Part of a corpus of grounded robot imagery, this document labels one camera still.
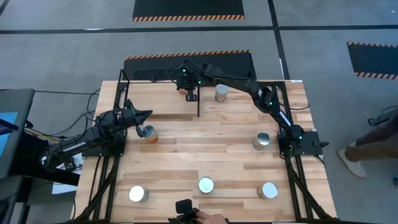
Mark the tomatoes can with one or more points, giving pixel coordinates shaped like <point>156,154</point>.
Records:
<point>206,185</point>
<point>262,139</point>

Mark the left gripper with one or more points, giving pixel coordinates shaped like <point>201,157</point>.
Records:
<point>128,118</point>

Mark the black hazard-striped floor mat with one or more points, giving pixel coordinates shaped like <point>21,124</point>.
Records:
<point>224,63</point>
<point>186,7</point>
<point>373,59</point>

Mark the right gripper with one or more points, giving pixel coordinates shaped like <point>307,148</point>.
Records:
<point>188,81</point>

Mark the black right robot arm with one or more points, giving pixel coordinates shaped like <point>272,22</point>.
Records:
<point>248,84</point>

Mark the person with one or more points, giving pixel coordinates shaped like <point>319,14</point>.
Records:
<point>373,146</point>

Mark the blue-lit screen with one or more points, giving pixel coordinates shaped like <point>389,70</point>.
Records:
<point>7,140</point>

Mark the person's white shoe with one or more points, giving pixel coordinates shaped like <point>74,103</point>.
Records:
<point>351,163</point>

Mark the black floor stand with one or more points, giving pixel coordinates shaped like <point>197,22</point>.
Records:
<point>382,118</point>

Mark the green beans can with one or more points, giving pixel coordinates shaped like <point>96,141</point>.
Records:
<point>269,190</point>
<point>150,133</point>

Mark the black aluminium rig frame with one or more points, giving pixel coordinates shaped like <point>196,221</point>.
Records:
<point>292,186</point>

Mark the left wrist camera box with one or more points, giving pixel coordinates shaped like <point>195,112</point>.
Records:
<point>128,104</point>

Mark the person's hand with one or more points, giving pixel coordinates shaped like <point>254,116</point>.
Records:
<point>211,218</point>

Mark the black action camera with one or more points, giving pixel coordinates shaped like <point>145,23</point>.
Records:
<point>184,207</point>

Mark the peaches can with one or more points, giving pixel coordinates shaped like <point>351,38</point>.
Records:
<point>138,193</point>
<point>221,91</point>

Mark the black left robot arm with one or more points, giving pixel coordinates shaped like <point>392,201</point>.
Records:
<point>74,146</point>

